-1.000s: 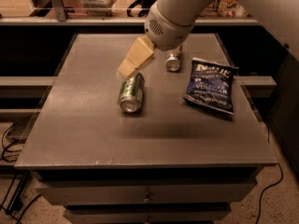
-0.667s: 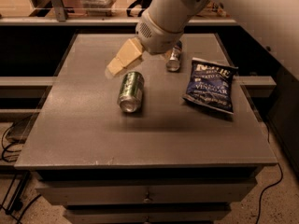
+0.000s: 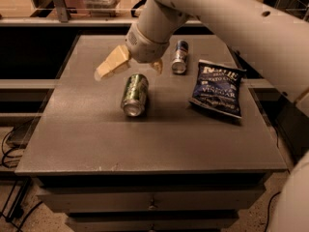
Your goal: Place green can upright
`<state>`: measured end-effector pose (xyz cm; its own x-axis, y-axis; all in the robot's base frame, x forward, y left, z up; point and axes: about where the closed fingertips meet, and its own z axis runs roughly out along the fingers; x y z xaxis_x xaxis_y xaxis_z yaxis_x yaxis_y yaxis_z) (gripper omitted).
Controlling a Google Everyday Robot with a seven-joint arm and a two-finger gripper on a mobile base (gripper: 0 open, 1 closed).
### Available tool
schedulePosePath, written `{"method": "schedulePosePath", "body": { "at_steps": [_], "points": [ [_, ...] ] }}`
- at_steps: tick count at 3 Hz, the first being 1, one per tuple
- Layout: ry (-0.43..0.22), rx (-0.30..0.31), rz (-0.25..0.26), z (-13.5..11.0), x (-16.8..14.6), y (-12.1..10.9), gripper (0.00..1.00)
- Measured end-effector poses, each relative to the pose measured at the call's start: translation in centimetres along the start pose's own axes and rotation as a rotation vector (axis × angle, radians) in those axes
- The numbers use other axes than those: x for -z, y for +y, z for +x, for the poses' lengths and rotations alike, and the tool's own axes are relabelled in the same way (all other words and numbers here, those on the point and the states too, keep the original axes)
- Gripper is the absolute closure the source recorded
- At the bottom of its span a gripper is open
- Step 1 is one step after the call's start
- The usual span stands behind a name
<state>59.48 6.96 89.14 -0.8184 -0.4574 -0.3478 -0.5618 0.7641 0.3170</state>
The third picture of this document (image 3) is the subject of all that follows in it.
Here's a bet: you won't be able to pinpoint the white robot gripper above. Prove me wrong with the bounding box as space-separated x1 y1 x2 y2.
94 0 188 81

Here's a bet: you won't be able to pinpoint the green soda can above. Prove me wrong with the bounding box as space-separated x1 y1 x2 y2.
121 73 149 117

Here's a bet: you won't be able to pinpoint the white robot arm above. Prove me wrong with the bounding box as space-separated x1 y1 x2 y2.
95 0 309 116

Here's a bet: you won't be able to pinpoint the blue silver energy drink can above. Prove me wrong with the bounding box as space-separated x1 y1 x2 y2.
171 40 188 74

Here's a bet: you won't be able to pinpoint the blue potato chip bag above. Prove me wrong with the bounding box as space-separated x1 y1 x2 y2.
189 60 245 119

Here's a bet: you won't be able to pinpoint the grey drawer cabinet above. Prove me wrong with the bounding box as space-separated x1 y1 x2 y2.
16 35 286 218

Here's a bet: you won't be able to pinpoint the upper drawer with knob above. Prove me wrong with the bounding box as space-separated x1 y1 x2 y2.
38 185 266 214

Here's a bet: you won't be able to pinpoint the drawer with knob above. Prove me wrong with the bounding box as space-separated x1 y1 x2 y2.
38 185 266 214
66 212 239 232

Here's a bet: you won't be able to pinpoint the lower drawer with knob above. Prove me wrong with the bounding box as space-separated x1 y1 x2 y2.
66 212 239 232

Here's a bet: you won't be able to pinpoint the grey metal shelf rail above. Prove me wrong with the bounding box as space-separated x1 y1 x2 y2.
0 0 309 28

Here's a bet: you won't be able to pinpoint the black power cable right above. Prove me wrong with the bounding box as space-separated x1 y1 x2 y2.
263 190 283 232

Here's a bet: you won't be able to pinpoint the black cables on left floor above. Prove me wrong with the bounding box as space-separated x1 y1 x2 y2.
0 126 44 232

